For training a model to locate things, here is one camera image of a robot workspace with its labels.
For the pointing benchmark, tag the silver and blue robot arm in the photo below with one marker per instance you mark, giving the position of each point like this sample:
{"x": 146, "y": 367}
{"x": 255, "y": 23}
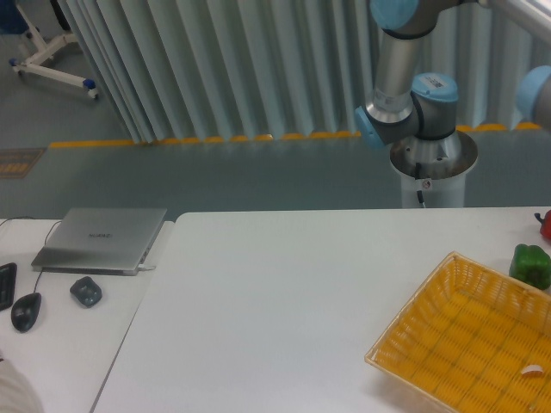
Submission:
{"x": 395, "y": 111}

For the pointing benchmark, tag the green bell pepper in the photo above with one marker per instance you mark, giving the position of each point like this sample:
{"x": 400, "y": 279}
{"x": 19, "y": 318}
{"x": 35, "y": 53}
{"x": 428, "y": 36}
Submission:
{"x": 531, "y": 264}

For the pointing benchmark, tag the red bell pepper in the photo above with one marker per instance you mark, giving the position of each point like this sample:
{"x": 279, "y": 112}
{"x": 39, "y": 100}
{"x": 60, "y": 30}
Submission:
{"x": 545, "y": 224}

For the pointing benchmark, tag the pleated white curtain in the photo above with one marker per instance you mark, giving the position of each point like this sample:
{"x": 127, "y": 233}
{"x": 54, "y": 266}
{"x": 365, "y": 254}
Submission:
{"x": 225, "y": 69}

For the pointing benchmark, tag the silver closed laptop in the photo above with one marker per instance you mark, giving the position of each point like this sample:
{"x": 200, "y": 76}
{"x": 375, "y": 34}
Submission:
{"x": 113, "y": 241}

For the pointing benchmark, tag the dark grey earbuds case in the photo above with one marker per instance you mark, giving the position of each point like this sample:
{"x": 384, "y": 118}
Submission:
{"x": 86, "y": 291}

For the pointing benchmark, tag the yellow woven plastic basket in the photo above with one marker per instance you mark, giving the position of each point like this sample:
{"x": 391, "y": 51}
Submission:
{"x": 463, "y": 338}

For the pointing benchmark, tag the black computer mouse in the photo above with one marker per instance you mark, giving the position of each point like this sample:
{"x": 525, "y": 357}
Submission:
{"x": 25, "y": 312}

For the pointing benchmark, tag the black keyboard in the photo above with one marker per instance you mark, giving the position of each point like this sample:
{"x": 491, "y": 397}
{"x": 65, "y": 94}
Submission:
{"x": 7, "y": 285}

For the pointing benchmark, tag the white wheeled stand base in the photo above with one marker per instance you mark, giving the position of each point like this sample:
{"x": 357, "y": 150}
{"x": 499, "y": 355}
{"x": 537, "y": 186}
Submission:
{"x": 46, "y": 50}

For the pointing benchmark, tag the white label in basket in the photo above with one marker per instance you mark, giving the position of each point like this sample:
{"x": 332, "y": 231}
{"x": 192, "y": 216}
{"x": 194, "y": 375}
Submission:
{"x": 532, "y": 370}

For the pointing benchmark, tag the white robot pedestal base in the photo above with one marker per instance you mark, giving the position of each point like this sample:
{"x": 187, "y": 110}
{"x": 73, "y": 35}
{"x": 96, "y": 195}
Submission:
{"x": 433, "y": 173}

